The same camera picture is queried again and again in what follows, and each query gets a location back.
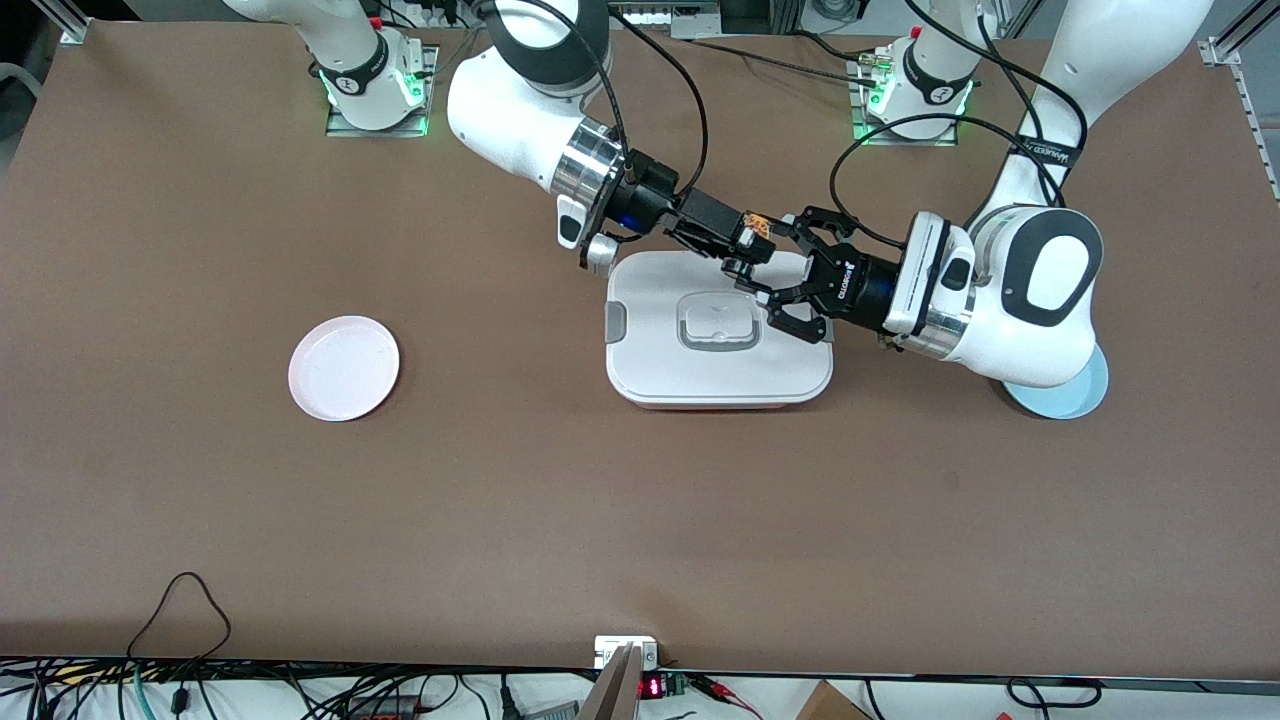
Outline white lunch box grey latches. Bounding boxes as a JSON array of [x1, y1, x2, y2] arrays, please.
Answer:
[[605, 250, 835, 411]]

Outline lit equipment rack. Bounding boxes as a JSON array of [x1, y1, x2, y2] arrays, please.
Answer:
[[610, 0, 723, 39]]

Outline light blue round plate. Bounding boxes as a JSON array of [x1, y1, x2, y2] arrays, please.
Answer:
[[1000, 345, 1111, 421]]

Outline white power strip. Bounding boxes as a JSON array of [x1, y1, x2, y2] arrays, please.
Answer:
[[594, 636, 660, 671]]

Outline pink round plate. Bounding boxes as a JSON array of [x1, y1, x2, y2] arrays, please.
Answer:
[[288, 316, 401, 422]]

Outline brown cardboard box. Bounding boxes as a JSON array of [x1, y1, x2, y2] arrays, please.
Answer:
[[795, 681, 873, 720]]

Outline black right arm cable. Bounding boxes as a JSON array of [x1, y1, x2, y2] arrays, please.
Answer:
[[480, 0, 711, 201]]

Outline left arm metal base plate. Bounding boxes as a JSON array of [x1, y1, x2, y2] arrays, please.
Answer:
[[850, 55, 959, 148]]

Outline black cable on table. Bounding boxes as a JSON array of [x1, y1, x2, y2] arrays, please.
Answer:
[[690, 35, 886, 86]]

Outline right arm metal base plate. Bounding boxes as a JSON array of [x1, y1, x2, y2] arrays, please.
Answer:
[[325, 45, 439, 138]]

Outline red wire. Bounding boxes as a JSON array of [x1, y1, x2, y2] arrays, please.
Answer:
[[690, 675, 763, 719]]

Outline aluminium frame profile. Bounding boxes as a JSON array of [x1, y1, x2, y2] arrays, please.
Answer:
[[1198, 0, 1280, 206], [30, 0, 91, 46]]

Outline grey wooden camera post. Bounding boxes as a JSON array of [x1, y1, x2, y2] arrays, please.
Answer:
[[578, 643, 643, 720]]

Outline black looped floor cable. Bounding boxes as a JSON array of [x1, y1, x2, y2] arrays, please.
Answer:
[[1005, 678, 1104, 708]]

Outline thin black cable loop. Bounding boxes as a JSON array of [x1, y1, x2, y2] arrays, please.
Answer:
[[125, 572, 233, 661]]

